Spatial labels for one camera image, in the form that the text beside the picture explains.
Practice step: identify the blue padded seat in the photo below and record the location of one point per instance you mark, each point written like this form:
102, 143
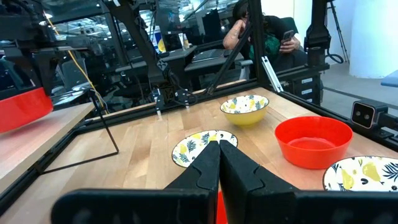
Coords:
391, 79

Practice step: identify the black tripod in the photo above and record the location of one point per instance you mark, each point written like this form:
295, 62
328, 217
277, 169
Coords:
339, 31

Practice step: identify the black aluminium table frame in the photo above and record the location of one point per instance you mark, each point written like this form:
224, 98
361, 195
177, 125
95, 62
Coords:
257, 62

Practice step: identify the small lemon-patterned plate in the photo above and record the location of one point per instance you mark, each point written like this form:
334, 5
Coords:
192, 146

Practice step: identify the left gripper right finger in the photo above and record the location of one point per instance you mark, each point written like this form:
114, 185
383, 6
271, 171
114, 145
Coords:
280, 208

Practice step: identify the grey office chair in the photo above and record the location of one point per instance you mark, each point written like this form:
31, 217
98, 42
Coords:
74, 73

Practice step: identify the small table-level camera box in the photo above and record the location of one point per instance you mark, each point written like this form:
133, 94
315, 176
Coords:
363, 113

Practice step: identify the black upright stand post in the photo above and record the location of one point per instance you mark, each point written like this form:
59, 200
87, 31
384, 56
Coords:
317, 31

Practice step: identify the blue and yellow poster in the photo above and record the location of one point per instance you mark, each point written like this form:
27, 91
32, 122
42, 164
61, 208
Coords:
160, 43

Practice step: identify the silver aluminium bracket strip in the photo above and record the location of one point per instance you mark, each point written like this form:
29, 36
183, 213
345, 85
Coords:
271, 73

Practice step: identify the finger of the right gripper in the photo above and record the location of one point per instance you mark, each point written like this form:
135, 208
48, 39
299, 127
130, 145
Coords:
39, 68
52, 68

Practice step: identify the person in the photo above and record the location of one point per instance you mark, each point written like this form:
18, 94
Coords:
275, 28

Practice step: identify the yellow pear-print ceramic bowl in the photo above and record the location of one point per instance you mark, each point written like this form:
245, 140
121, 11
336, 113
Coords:
357, 174
245, 118

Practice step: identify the red plastic mini bowl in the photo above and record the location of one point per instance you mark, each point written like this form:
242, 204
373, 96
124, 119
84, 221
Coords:
221, 211
314, 155
21, 112

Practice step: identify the grey office desk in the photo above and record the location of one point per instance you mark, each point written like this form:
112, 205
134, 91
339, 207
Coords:
214, 63
174, 54

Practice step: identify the person's smartphone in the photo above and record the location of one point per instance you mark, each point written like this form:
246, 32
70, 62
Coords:
288, 35

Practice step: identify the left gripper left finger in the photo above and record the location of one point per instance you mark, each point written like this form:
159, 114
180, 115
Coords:
174, 205

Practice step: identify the black drawer cabinet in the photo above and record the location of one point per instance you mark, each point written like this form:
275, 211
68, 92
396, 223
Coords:
295, 85

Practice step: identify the wooden shelf with black legs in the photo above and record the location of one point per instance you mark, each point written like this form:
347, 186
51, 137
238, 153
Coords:
37, 137

